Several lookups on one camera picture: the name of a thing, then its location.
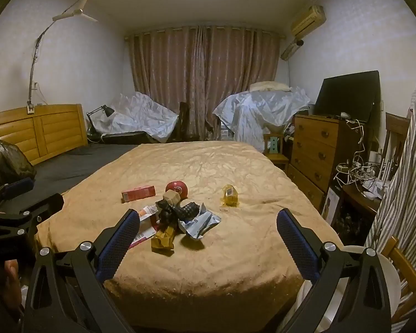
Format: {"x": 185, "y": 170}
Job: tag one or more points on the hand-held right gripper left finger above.
{"x": 119, "y": 246}

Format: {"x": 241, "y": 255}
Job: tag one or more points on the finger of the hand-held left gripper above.
{"x": 19, "y": 185}
{"x": 45, "y": 206}

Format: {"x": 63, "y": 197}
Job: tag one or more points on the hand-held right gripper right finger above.
{"x": 298, "y": 249}

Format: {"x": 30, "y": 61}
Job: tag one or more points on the person's left hand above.
{"x": 12, "y": 281}

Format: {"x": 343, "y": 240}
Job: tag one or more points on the black plastic bag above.
{"x": 7, "y": 159}

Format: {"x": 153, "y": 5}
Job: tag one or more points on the white red paper packet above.
{"x": 145, "y": 232}

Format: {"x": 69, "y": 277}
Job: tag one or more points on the gold wrapper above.
{"x": 163, "y": 239}

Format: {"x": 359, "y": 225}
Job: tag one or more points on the grey bed sheet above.
{"x": 72, "y": 163}

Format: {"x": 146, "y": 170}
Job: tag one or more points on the white framed poster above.
{"x": 329, "y": 208}

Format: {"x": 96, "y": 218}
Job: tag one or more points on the red carton box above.
{"x": 138, "y": 193}

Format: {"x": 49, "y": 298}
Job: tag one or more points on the dark snack wrapper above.
{"x": 180, "y": 211}

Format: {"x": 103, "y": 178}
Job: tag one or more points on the yellow sponge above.
{"x": 171, "y": 199}

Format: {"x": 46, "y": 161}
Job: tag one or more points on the dark side table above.
{"x": 357, "y": 204}

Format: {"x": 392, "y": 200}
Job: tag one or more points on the red apple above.
{"x": 176, "y": 187}

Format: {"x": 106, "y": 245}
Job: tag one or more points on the blue silver wrapper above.
{"x": 201, "y": 225}

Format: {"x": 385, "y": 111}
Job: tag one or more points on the yellow plastic package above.
{"x": 230, "y": 194}

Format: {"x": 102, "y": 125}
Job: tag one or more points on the small wooden chair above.
{"x": 280, "y": 161}

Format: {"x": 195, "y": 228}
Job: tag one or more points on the white round bin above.
{"x": 390, "y": 284}

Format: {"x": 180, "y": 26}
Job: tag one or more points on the wooden dresser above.
{"x": 315, "y": 152}

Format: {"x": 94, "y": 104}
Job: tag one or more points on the teal card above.
{"x": 274, "y": 144}

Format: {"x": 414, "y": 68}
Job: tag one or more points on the light wooden chair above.
{"x": 405, "y": 274}

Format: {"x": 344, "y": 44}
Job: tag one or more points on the black desk lamp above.
{"x": 108, "y": 111}

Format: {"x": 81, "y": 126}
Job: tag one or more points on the white plastic cover sheet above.
{"x": 135, "y": 114}
{"x": 256, "y": 111}

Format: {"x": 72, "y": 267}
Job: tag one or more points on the striped cloth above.
{"x": 412, "y": 180}

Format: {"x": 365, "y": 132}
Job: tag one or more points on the wooden slat-back chair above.
{"x": 397, "y": 125}

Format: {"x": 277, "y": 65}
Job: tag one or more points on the black television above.
{"x": 346, "y": 97}

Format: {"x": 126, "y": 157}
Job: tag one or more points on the white pillow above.
{"x": 267, "y": 86}

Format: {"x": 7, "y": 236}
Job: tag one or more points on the white ceiling fan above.
{"x": 77, "y": 7}

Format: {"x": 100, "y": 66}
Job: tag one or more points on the brown curtain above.
{"x": 201, "y": 76}

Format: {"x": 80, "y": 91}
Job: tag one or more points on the beige air conditioner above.
{"x": 308, "y": 20}

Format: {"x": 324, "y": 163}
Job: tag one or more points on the white wall duct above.
{"x": 289, "y": 51}

